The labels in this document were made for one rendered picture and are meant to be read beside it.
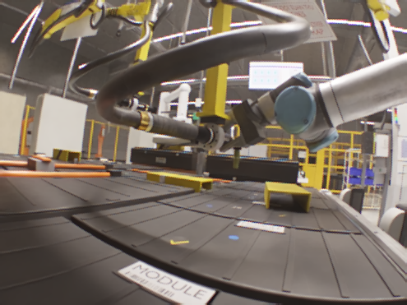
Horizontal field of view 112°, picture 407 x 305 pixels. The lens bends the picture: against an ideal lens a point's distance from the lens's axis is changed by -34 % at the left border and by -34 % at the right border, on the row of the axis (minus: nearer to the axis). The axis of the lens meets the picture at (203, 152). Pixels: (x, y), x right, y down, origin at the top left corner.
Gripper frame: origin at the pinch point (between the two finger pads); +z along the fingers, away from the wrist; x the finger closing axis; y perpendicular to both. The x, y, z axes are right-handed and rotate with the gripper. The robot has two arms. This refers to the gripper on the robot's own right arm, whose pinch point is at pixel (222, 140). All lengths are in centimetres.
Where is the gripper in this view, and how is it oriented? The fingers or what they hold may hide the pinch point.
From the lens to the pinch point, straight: 69.5
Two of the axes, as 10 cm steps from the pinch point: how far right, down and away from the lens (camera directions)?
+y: 6.5, 0.9, 7.6
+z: -7.0, 4.5, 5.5
